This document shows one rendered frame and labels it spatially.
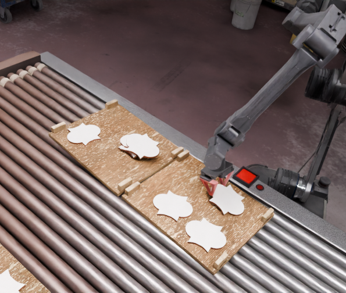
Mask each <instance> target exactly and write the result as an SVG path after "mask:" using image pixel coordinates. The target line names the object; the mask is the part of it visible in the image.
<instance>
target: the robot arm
mask: <svg viewBox="0 0 346 293"><path fill-rule="evenodd" d="M321 3H322V0H297V3H296V6H295V8H294V9H293V10H292V11H291V12H290V13H289V14H288V15H287V17H286V18H285V19H284V21H283V22H282V25H283V26H284V27H285V28H286V29H288V30H290V31H291V32H292V33H293V34H294V35H295V36H296V37H295V39H294V40H293V41H292V44H293V46H295V47H296V48H297V50H296V51H295V52H294V54H293V56H292V57H291V58H290V59H289V60H288V62H287V63H286V64H285V65H284V66H283V67H282V68H281V69H280V70H279V71H278V72H277V73H276V74H275V75H274V76H273V77H272V78H271V79H270V80H269V81H268V82H267V83H266V84H265V85H264V86H263V87H262V88H261V89H260V90H259V91H258V93H257V94H256V95H255V96H254V97H253V98H252V99H251V100H250V101H249V102H248V103H247V104H246V105H244V106H243V107H242V108H241V109H239V110H237V111H236V112H235V113H234V114H233V115H231V116H230V117H229V118H228V119H227V120H226V121H224V122H223V123H222V124H221V125H220V126H219V127H218V128H217V129H216V130H215V132H214V137H212V138H210V139H208V149H207V150H206V154H205V157H204V165H205V166H206V167H204V168H203V169H202V170H201V175H200V176H199V179H200V180H201V181H202V183H203V185H204V186H205V187H206V189H207V191H208V193H209V195H211V196H213V195H214V193H215V190H216V187H217V185H218V182H217V181H215V180H216V178H217V177H219V180H220V183H221V185H223V186H226V184H227V182H228V180H229V179H230V177H231V175H232V174H233V173H234V168H233V164H232V163H230V162H227V161H225V156H226V152H228V151H229V149H230V148H231V149H234V148H235V147H238V146H239V145H240V144H242V142H243V141H244V140H245V134H246V132H247V131H248V130H249V129H250V128H251V126H252V124H253V123H254V121H255V120H256V119H257V118H258V117H259V116H260V115H261V114H262V113H263V112H264V111H265V110H266V109H267V108H268V107H269V106H270V105H271V104H272V103H273V102H274V101H275V100H276V99H277V98H278V97H279V96H280V95H281V94H282V93H283V92H284V91H285V90H286V89H287V88H288V87H289V86H290V85H291V84H292V83H293V82H294V81H295V80H296V79H297V78H298V77H299V76H300V75H301V74H302V73H303V72H305V71H306V70H308V69H309V68H310V67H312V66H314V65H318V66H319V67H320V68H321V69H322V68H324V67H325V66H326V65H327V64H328V63H329V62H330V61H331V60H332V59H333V58H334V57H335V56H336V55H337V54H338V52H339V50H340V49H339V48H338V47H337V45H338V44H339V42H340V41H341V39H342V38H343V36H344V35H345V33H346V15H345V14H343V13H342V11H340V10H339V9H338V8H337V7H336V6H335V5H334V4H332V5H330V6H329V7H328V8H327V10H326V11H325V12H318V11H319V8H320V5H321ZM304 44H305V45H306V46H307V47H309V48H310V49H311V50H313V51H314V53H316V54H317V55H318V57H317V56H316V55H315V54H314V53H312V52H311V51H310V50H309V49H308V48H307V47H305V46H304ZM225 176H227V177H226V179H225V181H224V182H223V178H224V177H225ZM208 183H210V185H211V186H212V190H211V191H210V188H209V185H208Z"/></svg>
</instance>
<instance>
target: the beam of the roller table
mask: <svg viewBox="0 0 346 293"><path fill-rule="evenodd" d="M40 55H41V64H44V65H46V66H47V67H48V68H49V69H51V70H52V71H54V72H55V73H57V74H58V75H60V76H62V77H63V78H65V79H67V80H68V81H70V82H71V83H73V84H74V85H76V86H78V87H79V88H81V89H82V90H84V91H85V92H87V93H89V94H90V95H92V96H93V97H95V98H96V99H98V100H100V101H101V102H103V103H104V104H106V103H108V102H110V101H112V100H114V99H117V100H118V104H119V105H121V106H122V107H124V108H125V109H127V110H128V111H129V112H131V113H132V114H133V115H135V116H136V117H138V118H139V119H140V120H142V121H143V122H144V123H146V124H147V125H149V126H150V127H152V128H153V129H154V130H155V131H157V132H158V133H159V134H161V135H162V136H164V137H165V138H167V139H168V140H169V141H171V142H172V143H174V144H175V145H176V146H178V147H183V148H184V151H185V150H186V149H187V150H189V152H190V155H192V156H193V157H194V158H196V159H198V160H199V161H200V162H202V163H204V157H205V154H206V150H207V148H205V147H204V146H202V145H201V144H199V143H197V142H195V141H194V140H192V139H191V138H189V137H187V136H186V135H184V134H182V133H181V132H179V131H177V130H176V129H174V128H173V127H171V126H169V125H168V124H166V123H164V122H163V121H161V120H159V119H158V118H156V117H155V116H153V115H151V114H150V113H148V112H146V111H145V110H143V109H141V108H140V107H138V106H137V105H135V104H133V103H131V102H130V101H128V100H127V99H125V98H123V97H121V96H120V95H118V94H117V93H115V92H113V91H112V90H110V89H108V88H107V87H105V86H104V85H102V84H100V83H99V82H97V81H95V80H94V79H92V78H91V77H88V76H87V75H86V74H84V73H82V72H81V71H79V70H77V69H76V68H74V67H73V66H71V65H69V64H67V63H66V62H64V61H63V60H61V59H59V58H57V57H56V56H54V55H53V54H51V53H49V52H44V53H41V54H40ZM233 168H234V173H233V174H232V175H231V177H230V179H229V182H231V183H232V184H233V185H235V186H236V187H238V188H239V189H240V190H242V191H244V192H245V193H247V194H248V195H250V196H252V197H253V198H255V199H256V200H258V201H259V202H261V203H263V204H264V205H266V206H267V207H269V208H272V209H274V211H275V212H277V213H278V214H280V215H282V216H283V217H285V218H286V219H288V220H289V221H291V222H293V223H294V224H296V225H297V226H299V227H300V228H302V229H304V230H305V231H307V232H308V233H310V234H312V235H313V236H315V237H316V238H318V239H319V240H321V241H323V242H324V243H326V244H327V245H329V246H330V247H332V248H334V249H335V250H337V251H339V252H340V253H341V254H343V255H345V256H346V233H345V232H343V231H342V230H340V229H339V228H337V227H335V226H333V225H332V224H330V223H329V222H327V221H325V220H323V219H322V218H320V217H319V216H317V215H315V214H314V213H312V212H310V211H309V210H307V209H305V208H304V207H302V206H301V205H299V204H297V203H296V202H294V201H292V200H291V199H289V198H287V197H286V196H284V195H283V194H281V193H279V192H278V191H276V190H274V189H273V188H271V187H269V186H268V185H266V184H265V183H263V182H261V181H259V180H257V181H256V182H255V183H254V184H253V185H252V186H251V187H250V188H247V187H246V186H244V185H242V184H241V183H239V182H238V181H236V180H234V179H233V178H232V177H233V175H234V174H235V173H236V172H237V171H238V170H239V169H240V168H238V167H237V166H235V165H233ZM257 184H260V185H262V186H263V187H264V190H261V191H260V190H258V189H256V185H257Z"/></svg>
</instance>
